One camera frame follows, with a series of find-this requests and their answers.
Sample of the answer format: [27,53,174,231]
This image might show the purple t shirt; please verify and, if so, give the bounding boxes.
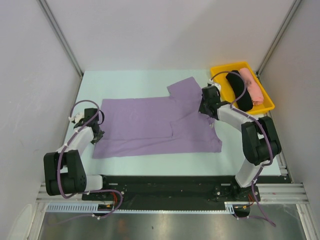
[92,77,222,159]

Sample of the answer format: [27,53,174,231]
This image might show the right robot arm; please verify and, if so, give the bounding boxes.
[199,85,282,201]

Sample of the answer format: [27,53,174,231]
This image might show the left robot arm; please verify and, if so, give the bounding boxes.
[43,108,111,200]

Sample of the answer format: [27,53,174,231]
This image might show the yellow plastic tray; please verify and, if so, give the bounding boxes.
[210,61,275,115]

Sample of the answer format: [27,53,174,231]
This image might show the rolled black t shirt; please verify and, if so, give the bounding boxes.
[225,73,253,112]

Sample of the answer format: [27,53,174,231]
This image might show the rolled pink t shirt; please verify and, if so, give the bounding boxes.
[239,67,264,106]

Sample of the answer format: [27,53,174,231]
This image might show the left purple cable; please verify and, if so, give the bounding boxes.
[56,99,106,200]

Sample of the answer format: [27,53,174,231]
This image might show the purple cable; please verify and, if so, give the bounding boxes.
[209,70,273,183]
[56,99,106,200]

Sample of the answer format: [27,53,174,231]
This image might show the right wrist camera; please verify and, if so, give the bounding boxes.
[207,82,222,91]

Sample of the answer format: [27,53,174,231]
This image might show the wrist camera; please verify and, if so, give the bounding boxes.
[207,82,222,91]
[68,112,85,124]

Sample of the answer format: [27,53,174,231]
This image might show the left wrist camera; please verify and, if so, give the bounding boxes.
[68,112,85,124]

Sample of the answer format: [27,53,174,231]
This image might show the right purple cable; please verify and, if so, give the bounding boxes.
[209,70,273,183]

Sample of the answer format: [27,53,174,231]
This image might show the left aluminium corner post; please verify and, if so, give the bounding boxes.
[36,0,84,79]

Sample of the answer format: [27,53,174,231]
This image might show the aluminium corner post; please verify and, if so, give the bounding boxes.
[256,0,304,78]
[36,0,84,79]

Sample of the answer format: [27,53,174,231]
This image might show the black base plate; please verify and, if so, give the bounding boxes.
[81,175,253,210]

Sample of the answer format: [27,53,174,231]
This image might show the aluminium frame rail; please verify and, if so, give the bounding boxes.
[35,182,84,203]

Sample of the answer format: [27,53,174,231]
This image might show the white slotted cable duct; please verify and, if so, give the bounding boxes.
[46,202,235,215]

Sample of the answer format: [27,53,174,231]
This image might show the right aluminium corner post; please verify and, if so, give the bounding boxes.
[256,0,304,78]

